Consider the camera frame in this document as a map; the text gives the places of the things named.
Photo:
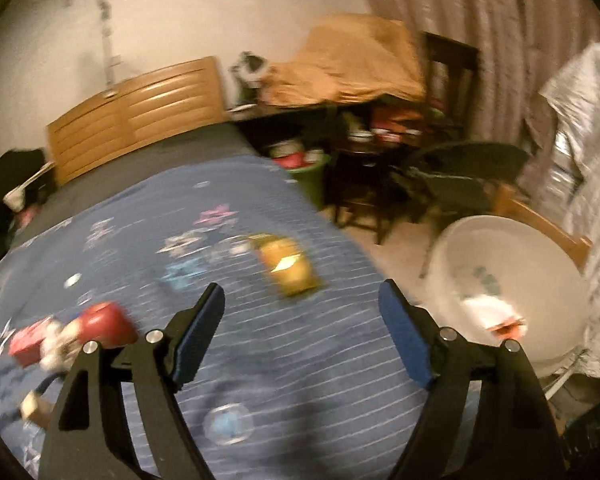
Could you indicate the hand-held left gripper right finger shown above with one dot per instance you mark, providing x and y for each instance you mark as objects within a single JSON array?
[{"x": 405, "y": 330}]

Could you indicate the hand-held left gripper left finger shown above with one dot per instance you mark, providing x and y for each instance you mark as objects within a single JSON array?
[{"x": 200, "y": 330}]

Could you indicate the yellow snack packet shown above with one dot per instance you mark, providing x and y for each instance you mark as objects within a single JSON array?
[{"x": 290, "y": 265}]

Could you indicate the white plastic basin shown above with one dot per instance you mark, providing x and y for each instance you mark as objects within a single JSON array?
[{"x": 480, "y": 245}]

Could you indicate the white orange packet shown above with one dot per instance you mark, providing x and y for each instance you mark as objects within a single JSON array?
[{"x": 495, "y": 315}]

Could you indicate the red snack packet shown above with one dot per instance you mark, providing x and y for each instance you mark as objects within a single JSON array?
[{"x": 105, "y": 322}]

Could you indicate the blue printed blanket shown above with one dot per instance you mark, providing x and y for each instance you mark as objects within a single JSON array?
[{"x": 305, "y": 360}]

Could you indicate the dark wooden side table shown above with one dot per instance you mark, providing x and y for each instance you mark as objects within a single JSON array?
[{"x": 360, "y": 195}]

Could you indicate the light wooden chair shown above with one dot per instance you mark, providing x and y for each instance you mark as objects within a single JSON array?
[{"x": 530, "y": 215}]

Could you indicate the green bin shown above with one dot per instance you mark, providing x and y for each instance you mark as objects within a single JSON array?
[{"x": 312, "y": 180}]

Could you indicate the dark folding chair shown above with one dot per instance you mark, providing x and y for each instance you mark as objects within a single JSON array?
[{"x": 460, "y": 160}]

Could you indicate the grey bed sheet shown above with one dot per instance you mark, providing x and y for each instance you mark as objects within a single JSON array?
[{"x": 180, "y": 150}]

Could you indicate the small brown box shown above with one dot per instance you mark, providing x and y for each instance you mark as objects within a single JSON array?
[{"x": 35, "y": 410}]

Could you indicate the white bowl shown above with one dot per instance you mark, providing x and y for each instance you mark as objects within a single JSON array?
[{"x": 361, "y": 136}]

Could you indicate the wooden bed headboard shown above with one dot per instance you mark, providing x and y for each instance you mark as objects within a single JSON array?
[{"x": 130, "y": 115}]

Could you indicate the small white cloth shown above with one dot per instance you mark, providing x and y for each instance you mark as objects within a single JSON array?
[{"x": 15, "y": 200}]

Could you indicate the dark wooden desk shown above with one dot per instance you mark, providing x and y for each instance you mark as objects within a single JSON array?
[{"x": 290, "y": 115}]

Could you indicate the silver crinkled cloth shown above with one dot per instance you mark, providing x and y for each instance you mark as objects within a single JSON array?
[{"x": 580, "y": 160}]

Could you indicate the black clothing pile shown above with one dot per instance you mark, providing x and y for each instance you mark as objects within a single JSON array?
[{"x": 10, "y": 170}]

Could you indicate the dark wooden chair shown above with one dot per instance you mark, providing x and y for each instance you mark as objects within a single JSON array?
[{"x": 450, "y": 75}]

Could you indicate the orange cloth cover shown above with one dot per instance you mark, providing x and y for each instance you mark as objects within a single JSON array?
[{"x": 350, "y": 60}]

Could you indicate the patterned curtain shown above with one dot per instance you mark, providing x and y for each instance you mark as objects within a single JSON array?
[{"x": 480, "y": 0}]

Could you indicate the white wall conduit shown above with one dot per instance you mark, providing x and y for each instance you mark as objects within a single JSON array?
[{"x": 110, "y": 60}]

